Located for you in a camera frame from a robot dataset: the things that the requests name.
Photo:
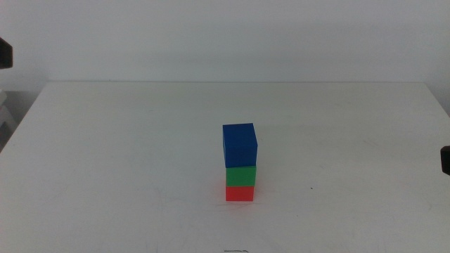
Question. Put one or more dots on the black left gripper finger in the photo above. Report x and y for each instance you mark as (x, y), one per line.
(5, 54)

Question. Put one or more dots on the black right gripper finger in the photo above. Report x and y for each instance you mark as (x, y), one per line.
(446, 160)

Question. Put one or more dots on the green cube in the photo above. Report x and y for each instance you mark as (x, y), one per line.
(240, 176)

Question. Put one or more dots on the blue cube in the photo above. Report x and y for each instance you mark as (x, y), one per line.
(239, 145)

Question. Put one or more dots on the red cube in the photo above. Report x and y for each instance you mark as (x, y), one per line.
(239, 193)

